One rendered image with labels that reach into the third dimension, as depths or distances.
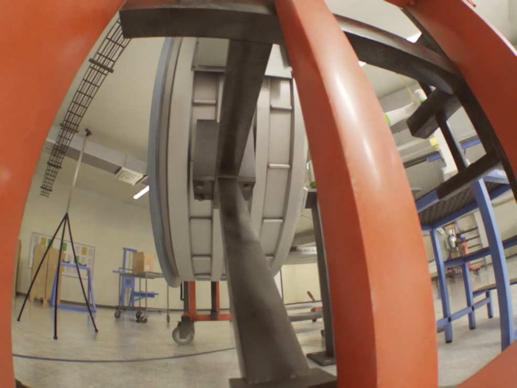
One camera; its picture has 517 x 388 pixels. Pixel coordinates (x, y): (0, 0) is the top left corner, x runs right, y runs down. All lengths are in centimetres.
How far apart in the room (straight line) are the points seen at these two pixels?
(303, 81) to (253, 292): 17
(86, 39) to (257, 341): 27
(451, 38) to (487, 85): 12
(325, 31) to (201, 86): 63
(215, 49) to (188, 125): 23
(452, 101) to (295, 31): 36
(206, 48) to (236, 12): 46
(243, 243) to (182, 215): 52
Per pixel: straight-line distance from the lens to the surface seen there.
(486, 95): 45
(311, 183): 155
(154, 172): 73
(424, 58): 40
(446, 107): 51
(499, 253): 73
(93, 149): 644
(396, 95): 575
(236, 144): 46
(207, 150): 68
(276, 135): 78
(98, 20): 27
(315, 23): 20
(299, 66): 18
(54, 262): 710
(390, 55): 37
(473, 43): 49
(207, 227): 83
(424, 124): 53
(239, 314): 20
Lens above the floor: 35
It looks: 24 degrees up
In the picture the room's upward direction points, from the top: 4 degrees counter-clockwise
